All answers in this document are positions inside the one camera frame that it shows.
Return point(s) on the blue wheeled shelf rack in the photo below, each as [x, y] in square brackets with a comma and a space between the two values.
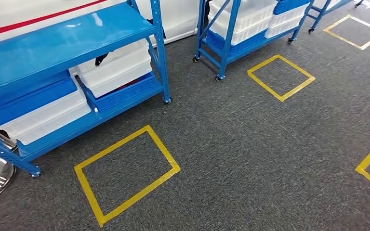
[228, 38]
[320, 16]

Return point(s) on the large blue metal shelf rack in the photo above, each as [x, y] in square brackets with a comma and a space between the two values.
[60, 41]

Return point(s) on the blue plastic bin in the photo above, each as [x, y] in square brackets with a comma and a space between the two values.
[290, 6]
[124, 95]
[28, 102]
[248, 44]

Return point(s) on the white car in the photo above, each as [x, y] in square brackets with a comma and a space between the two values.
[178, 16]

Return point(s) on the large white plastic bin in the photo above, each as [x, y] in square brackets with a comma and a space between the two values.
[252, 19]

